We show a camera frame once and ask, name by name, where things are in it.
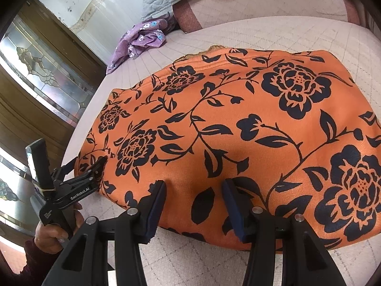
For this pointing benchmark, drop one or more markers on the orange black floral garment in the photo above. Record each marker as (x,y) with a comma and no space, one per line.
(223,125)

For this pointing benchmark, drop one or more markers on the striped upholstered headboard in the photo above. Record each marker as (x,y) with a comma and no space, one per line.
(373,22)

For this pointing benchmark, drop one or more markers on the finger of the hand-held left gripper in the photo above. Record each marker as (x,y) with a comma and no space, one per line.
(67,166)
(95,168)

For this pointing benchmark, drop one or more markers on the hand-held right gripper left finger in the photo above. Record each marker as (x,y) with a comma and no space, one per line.
(156,208)

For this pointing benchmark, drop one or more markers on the brown wooden leaded-glass door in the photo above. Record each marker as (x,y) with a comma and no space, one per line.
(12,190)
(29,95)

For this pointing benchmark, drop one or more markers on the person's left hand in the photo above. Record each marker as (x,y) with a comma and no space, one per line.
(47,238)

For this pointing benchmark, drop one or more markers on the person's left forearm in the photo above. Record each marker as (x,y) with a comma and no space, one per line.
(26,262)

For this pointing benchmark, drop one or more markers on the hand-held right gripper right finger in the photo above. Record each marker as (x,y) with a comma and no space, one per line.
(233,211)

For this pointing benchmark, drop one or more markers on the purple floral garment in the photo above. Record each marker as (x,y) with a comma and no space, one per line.
(143,38)

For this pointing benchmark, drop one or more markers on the pink bolster cushion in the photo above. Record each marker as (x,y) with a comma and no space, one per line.
(268,3)

